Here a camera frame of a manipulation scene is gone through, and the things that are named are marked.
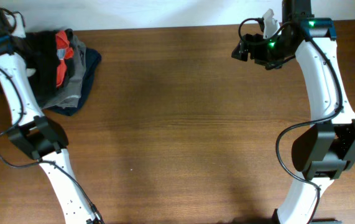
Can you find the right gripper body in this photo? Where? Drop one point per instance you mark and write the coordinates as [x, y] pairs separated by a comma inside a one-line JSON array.
[[270, 53]]

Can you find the black t-shirt with logo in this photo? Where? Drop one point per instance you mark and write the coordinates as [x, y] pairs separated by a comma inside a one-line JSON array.
[[42, 58]]

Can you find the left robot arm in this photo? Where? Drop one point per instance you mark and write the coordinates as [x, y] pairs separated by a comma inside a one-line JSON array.
[[37, 136]]

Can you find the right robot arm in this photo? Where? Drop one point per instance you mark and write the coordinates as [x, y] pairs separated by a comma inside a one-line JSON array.
[[327, 148]]

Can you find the navy folded garment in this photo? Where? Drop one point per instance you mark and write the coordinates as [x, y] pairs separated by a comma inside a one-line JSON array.
[[92, 59]]

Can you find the grey folded garment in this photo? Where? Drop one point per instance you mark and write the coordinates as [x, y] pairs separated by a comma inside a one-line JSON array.
[[70, 92]]

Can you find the red folded shirt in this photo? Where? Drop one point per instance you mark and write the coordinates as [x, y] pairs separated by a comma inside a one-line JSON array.
[[64, 52]]

